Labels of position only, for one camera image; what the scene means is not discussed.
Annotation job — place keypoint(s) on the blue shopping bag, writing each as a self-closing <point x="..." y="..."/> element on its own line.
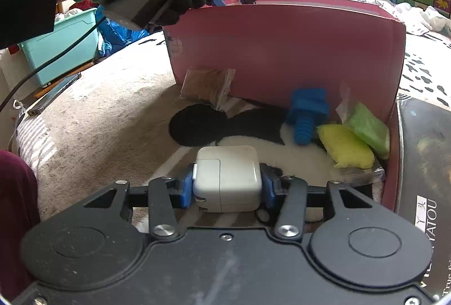
<point x="115" y="36"/>

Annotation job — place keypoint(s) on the yellow packet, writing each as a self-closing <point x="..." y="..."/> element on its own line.
<point x="344" y="147"/>

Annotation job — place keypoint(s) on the green packet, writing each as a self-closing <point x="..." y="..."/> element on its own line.
<point x="355" y="116"/>

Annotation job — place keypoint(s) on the blue plastic bolt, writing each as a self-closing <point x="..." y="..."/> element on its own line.
<point x="308" y="110"/>

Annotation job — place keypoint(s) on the pink cardboard box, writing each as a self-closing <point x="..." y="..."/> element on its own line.
<point x="278" y="46"/>

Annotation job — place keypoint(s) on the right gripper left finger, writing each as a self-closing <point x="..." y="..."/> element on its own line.
<point x="164" y="195"/>

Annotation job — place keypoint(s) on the teal storage box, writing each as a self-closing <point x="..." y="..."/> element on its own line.
<point x="66" y="31"/>

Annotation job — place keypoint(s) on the smartphone in clear case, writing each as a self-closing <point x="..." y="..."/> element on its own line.
<point x="50" y="96"/>

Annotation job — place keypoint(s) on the box lid with portrait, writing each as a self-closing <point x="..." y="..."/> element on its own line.
<point x="423" y="191"/>

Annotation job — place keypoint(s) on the brown powder packet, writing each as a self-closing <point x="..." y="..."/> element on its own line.
<point x="207" y="86"/>

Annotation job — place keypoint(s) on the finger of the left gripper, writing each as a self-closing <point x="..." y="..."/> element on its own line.
<point x="215" y="3"/>

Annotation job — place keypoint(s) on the crumpled grey floral sheet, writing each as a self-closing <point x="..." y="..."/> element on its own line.
<point x="418" y="22"/>

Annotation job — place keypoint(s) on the white power adapter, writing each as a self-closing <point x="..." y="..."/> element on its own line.
<point x="227" y="179"/>

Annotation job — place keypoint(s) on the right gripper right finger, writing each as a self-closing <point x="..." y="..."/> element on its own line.
<point x="284" y="200"/>

